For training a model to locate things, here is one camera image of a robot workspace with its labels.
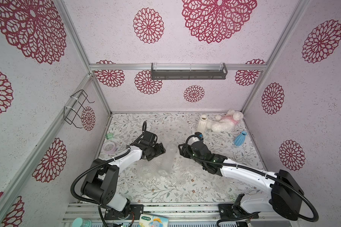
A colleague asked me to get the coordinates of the white cream vase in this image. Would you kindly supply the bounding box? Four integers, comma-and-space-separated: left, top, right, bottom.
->
196, 114, 208, 134

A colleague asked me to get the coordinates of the bubble wrap sheet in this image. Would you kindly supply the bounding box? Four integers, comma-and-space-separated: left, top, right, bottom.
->
136, 143, 180, 182

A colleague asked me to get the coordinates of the blue vase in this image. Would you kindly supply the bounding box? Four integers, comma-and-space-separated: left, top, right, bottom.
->
234, 131, 248, 147

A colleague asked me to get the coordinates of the clear glass vase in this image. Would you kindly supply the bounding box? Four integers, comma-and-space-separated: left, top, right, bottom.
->
157, 168, 171, 177

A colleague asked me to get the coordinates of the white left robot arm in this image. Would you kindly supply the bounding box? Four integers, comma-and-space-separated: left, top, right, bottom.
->
70, 131, 166, 216

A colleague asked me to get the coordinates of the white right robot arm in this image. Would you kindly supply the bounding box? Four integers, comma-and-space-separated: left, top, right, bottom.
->
178, 132, 319, 226

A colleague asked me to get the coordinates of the green small box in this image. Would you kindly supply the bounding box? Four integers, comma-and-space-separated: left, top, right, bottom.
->
105, 132, 114, 140

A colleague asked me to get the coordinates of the white plush dog pink shirt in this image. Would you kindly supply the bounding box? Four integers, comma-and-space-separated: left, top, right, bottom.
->
206, 110, 244, 132

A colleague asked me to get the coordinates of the tissue pack with cartoon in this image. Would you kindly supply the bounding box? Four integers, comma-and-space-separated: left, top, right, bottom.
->
139, 214, 169, 227

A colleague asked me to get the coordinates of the teal bottle cap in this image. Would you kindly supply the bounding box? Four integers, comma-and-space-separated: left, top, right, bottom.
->
72, 218, 92, 227

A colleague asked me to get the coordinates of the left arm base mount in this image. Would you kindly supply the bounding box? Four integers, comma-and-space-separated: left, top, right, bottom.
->
104, 204, 144, 221

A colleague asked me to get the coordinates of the black wall shelf rack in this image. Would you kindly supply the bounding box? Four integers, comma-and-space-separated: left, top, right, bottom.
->
151, 63, 228, 80

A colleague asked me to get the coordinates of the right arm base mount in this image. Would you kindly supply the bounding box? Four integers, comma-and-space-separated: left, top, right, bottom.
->
218, 194, 259, 221

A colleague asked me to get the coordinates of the black wire wall basket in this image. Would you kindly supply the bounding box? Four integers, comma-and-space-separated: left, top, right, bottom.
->
63, 89, 94, 129

